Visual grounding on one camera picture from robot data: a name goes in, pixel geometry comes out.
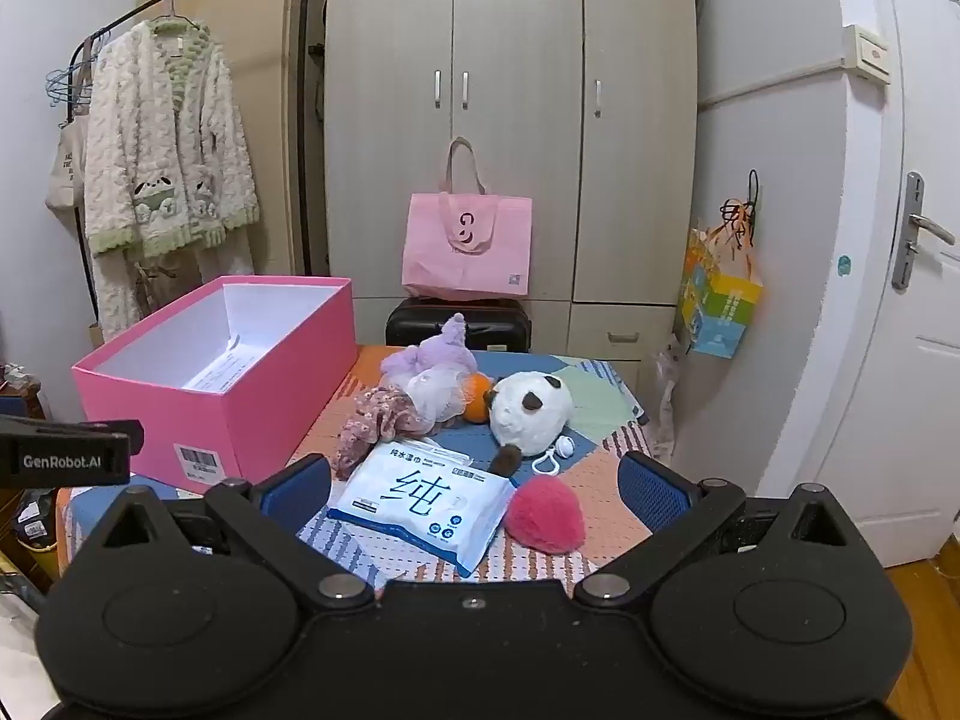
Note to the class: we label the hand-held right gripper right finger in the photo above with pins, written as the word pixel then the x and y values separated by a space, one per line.
pixel 651 493

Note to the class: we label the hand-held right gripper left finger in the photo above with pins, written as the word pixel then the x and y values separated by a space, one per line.
pixel 300 486

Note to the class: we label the pink cardboard box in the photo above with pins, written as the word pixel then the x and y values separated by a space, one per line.
pixel 247 405

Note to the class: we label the floral fabric scrunchie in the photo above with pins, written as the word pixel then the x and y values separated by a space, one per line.
pixel 375 420

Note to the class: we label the pink fluffy ball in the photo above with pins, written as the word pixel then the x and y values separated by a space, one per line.
pixel 544 514

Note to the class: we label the white blue wet wipes pack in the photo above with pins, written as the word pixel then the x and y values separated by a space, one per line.
pixel 420 502

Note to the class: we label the white plush toy brown horns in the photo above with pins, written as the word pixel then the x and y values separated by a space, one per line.
pixel 525 412

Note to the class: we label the dark printed packet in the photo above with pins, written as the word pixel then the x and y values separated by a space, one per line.
pixel 36 521

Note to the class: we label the clear plastic bag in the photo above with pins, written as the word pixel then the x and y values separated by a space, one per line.
pixel 666 397

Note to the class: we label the white plastic keyring clip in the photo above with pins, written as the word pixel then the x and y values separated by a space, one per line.
pixel 561 448

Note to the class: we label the patchwork blanket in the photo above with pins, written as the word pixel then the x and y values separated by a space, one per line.
pixel 592 405

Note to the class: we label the white paper sheet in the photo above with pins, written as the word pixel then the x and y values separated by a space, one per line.
pixel 225 373

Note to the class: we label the white mesh bath sponge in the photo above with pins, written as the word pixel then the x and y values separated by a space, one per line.
pixel 439 394

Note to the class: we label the orange fruit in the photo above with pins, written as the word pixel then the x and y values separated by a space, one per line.
pixel 478 399

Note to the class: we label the purple plush toy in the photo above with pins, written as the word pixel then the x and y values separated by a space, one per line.
pixel 442 349

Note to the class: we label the colourful paper gift bag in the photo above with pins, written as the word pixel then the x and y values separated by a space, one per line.
pixel 720 307

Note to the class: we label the black suitcase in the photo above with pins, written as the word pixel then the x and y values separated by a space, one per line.
pixel 420 322

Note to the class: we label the white door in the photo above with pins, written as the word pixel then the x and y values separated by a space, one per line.
pixel 900 390

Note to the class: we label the beige canvas tote bag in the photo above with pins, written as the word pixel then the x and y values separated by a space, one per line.
pixel 64 180

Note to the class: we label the pink tote bag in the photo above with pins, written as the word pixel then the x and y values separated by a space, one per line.
pixel 465 262

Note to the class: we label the teal round sticker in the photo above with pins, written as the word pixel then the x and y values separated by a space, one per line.
pixel 844 265

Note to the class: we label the cream fluffy robe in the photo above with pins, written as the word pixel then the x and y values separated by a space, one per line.
pixel 150 150

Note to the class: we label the grey wardrobe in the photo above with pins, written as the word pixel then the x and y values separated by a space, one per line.
pixel 517 165

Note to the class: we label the black metal clothes rack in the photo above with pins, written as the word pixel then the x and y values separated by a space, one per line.
pixel 307 127

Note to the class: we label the blue clothes hanger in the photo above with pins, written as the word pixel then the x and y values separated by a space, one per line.
pixel 64 86

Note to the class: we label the beige wooden board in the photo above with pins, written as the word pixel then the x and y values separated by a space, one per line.
pixel 247 52

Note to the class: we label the white light switch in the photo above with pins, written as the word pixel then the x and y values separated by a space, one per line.
pixel 866 52

